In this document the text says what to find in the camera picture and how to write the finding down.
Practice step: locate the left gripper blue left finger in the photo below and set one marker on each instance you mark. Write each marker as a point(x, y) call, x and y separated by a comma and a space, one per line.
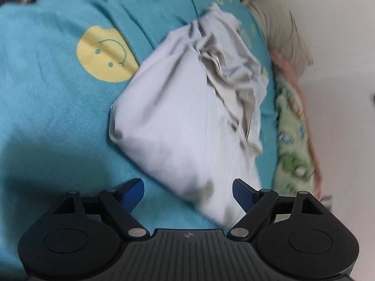
point(117, 206)

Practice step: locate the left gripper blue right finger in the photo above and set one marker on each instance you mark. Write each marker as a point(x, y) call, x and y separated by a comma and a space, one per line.
point(258, 206)

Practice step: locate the white garment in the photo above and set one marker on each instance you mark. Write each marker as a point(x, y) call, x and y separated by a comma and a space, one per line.
point(190, 117)

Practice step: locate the green cartoon fleece blanket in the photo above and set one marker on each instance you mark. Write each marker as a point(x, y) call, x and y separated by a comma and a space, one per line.
point(295, 168)

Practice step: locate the teal patterned bed sheet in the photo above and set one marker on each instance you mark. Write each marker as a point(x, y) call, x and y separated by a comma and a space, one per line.
point(54, 114)

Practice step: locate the grey pillow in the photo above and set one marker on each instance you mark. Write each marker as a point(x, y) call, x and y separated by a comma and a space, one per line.
point(280, 31)

